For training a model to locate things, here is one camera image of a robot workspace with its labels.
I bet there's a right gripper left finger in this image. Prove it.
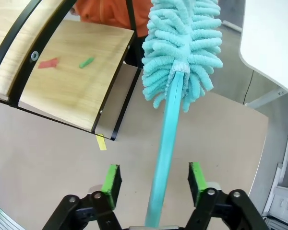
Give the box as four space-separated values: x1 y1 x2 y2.
42 164 124 230

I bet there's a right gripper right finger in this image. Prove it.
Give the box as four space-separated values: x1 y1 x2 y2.
184 162 271 230

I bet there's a teal microfiber duster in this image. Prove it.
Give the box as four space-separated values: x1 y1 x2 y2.
141 0 224 228

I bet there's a yellow paper strip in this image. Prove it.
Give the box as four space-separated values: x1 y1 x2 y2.
96 134 108 151

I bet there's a white drawer cabinet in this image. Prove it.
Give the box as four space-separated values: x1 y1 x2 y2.
263 124 288 230

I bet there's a green paper scrap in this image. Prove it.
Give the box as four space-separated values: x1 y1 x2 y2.
78 57 96 69

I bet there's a red paper scrap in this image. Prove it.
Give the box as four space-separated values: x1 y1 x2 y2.
37 57 60 69

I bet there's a white table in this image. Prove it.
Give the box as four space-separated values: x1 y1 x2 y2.
239 0 288 108

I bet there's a person in orange hoodie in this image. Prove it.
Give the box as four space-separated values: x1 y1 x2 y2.
71 0 156 38

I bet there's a wooden two-tier black-frame shelf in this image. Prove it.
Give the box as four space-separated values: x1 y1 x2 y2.
0 0 144 141

